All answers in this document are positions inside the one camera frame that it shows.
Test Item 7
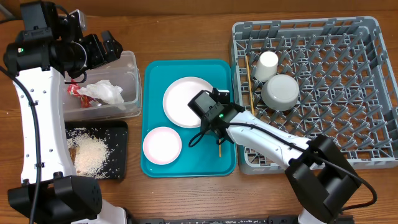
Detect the white napkin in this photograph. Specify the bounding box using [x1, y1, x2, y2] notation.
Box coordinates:
[78, 80, 124, 107]

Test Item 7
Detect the red snack wrapper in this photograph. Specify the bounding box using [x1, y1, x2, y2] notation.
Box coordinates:
[67, 80, 95, 108]

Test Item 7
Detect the pink plate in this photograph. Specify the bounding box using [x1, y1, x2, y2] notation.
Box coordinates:
[163, 77, 213, 128]

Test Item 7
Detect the small pink bowl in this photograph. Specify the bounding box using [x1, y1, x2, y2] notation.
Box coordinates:
[142, 127, 182, 165]

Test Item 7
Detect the wooden chopstick diagonal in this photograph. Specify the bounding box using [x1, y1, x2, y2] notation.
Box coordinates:
[245, 55, 255, 115]

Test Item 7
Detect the grey-white bowl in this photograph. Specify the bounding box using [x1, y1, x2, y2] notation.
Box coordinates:
[261, 74, 300, 111]

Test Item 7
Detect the white cup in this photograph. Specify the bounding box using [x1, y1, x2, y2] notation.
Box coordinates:
[254, 51, 279, 82]

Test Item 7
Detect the food scraps rice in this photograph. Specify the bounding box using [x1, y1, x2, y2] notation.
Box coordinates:
[66, 127, 125, 180]

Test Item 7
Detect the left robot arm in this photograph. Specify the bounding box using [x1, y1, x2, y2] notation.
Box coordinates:
[1, 26, 134, 223]

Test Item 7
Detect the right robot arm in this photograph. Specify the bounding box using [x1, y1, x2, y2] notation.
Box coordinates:
[195, 102, 364, 223]

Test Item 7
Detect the teal plastic tray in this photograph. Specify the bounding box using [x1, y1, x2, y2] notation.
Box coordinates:
[141, 59, 237, 178]

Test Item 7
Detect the black tray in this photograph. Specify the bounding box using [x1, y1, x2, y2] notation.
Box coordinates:
[63, 120, 129, 180]

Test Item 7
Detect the grey plastic dish rack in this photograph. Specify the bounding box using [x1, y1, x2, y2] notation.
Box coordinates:
[231, 16, 397, 169]

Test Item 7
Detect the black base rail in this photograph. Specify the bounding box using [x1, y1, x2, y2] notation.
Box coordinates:
[137, 215, 298, 224]

